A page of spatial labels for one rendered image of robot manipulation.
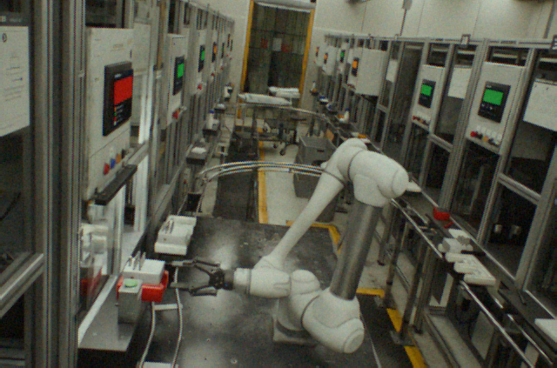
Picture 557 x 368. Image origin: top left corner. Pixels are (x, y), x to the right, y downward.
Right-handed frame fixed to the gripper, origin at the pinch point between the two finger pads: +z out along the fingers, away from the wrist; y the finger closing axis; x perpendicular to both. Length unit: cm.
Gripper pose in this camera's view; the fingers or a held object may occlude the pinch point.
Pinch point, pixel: (178, 275)
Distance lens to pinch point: 178.0
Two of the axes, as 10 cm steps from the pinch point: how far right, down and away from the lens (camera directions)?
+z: -9.9, -1.2, -0.8
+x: 0.5, 2.7, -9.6
